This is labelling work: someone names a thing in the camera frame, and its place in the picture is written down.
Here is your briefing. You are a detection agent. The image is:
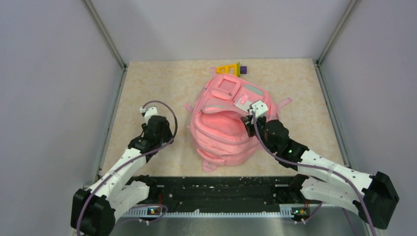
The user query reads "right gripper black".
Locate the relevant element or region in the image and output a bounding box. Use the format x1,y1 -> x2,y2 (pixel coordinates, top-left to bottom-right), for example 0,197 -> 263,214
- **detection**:
242,114 -> 276,153

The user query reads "pink student backpack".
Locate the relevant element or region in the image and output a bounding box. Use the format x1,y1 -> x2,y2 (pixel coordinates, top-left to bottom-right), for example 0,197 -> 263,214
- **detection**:
185,71 -> 292,173

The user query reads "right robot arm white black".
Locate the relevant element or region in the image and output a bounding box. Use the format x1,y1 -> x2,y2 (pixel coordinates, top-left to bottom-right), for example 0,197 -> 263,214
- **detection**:
241,115 -> 399,230

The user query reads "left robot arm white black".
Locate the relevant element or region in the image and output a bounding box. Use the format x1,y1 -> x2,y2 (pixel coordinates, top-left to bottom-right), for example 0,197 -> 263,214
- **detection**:
70,115 -> 174,236

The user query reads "yellow triangle toy purple cap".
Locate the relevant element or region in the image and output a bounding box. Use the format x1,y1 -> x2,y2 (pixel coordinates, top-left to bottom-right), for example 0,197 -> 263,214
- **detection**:
215,62 -> 248,77

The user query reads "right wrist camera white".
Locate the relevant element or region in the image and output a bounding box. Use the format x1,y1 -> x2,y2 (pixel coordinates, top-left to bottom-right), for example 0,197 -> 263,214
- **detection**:
248,100 -> 269,119

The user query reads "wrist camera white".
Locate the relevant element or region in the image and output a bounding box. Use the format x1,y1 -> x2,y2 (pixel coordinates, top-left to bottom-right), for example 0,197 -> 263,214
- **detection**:
140,106 -> 159,124
248,100 -> 269,119

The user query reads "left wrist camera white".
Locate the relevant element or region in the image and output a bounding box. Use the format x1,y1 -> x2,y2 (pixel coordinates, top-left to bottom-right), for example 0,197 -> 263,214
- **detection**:
140,106 -> 159,124

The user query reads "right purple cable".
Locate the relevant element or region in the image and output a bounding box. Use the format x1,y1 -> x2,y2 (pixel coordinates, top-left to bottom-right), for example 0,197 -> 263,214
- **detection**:
251,111 -> 377,236

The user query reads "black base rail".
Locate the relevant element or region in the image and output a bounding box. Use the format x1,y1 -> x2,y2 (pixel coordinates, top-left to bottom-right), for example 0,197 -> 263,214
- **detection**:
125,176 -> 322,216

